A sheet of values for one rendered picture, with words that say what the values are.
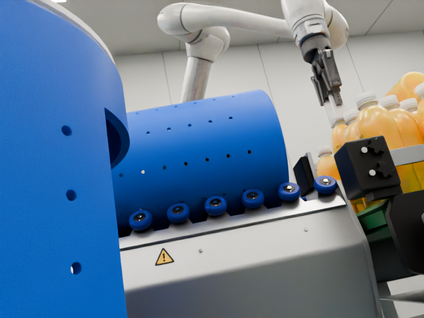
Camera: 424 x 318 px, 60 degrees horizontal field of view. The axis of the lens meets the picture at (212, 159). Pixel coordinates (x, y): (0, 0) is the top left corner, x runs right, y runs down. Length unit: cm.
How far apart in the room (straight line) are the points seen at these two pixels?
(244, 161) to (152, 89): 345
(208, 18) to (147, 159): 72
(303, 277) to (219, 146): 29
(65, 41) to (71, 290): 17
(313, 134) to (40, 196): 408
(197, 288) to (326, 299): 23
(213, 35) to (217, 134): 85
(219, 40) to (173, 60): 281
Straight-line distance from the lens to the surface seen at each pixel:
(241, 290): 69
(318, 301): 73
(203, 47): 152
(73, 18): 32
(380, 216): 70
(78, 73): 28
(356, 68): 494
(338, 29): 120
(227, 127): 74
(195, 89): 152
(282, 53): 467
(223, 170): 72
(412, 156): 73
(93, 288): 23
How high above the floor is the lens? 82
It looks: 18 degrees up
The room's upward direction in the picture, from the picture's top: 12 degrees counter-clockwise
